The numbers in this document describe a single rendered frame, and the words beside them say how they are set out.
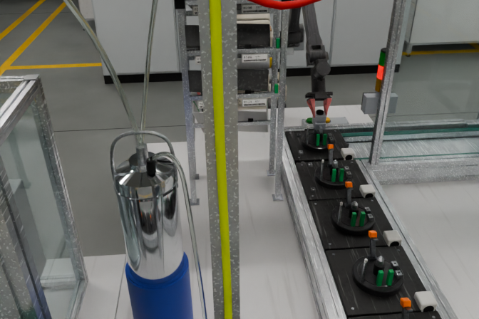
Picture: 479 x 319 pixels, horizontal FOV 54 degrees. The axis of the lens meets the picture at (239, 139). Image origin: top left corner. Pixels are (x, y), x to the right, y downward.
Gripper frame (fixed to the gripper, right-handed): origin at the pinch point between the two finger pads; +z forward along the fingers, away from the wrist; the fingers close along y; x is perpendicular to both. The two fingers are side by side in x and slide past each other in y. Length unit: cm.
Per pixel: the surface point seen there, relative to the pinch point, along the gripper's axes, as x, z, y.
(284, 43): -39.6, -18.9, -19.9
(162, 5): 262, -147, -88
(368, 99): -18.2, -3.2, 14.0
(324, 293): -56, 57, -15
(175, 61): 296, -99, -78
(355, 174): -11.9, 24.5, 9.5
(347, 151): -1.9, 15.0, 10.0
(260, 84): -26.5, -8.2, -26.7
